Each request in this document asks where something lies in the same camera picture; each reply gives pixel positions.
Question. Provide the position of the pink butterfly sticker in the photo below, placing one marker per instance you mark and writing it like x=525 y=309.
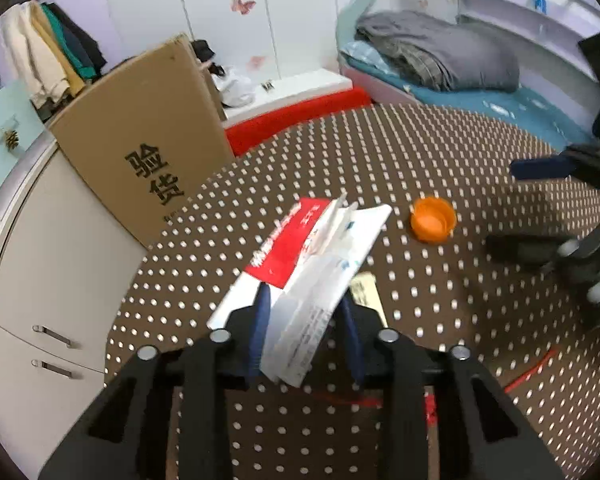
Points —
x=242 y=4

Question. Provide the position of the white plastic bag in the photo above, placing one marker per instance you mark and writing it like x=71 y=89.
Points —
x=235 y=89

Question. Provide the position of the white wall shelf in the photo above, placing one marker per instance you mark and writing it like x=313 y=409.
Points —
x=530 y=25

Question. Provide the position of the beige paper slip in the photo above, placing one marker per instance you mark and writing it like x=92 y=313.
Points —
x=367 y=290

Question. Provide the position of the white wardrobe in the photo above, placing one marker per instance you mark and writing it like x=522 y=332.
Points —
x=205 y=0

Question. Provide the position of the green hanging garment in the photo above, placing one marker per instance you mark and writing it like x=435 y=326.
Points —
x=67 y=42

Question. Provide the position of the bed with blue sheet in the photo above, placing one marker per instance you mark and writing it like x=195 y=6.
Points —
x=480 y=105

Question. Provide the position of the brown polka dot tablecloth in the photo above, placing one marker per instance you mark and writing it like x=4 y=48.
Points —
x=430 y=310

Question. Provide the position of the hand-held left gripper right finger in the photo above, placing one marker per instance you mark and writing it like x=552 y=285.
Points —
x=352 y=322

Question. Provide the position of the orange bottle cap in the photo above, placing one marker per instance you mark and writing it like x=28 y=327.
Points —
x=432 y=220

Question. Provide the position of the grey folded blanket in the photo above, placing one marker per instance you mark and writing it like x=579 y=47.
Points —
x=445 y=55

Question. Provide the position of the red white paper packet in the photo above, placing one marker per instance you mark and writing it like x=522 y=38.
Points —
x=320 y=280

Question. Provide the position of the black hanging garment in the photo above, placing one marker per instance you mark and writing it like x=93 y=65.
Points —
x=87 y=45

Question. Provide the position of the white cabinet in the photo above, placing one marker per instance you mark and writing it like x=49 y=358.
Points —
x=45 y=260

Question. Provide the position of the red floor mat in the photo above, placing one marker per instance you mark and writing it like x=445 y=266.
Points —
x=290 y=115

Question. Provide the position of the dark clothes pile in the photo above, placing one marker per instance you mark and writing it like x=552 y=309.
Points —
x=205 y=55

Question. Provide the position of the brown cardboard box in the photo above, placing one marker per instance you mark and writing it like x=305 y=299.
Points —
x=130 y=125

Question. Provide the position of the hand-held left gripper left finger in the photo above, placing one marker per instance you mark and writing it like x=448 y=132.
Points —
x=262 y=310

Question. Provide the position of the white low platform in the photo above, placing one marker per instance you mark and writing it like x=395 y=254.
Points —
x=310 y=85

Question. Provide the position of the cream hanging garment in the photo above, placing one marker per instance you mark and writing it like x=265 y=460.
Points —
x=30 y=50

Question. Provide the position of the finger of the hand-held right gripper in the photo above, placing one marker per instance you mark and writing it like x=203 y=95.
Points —
x=530 y=250
x=545 y=167

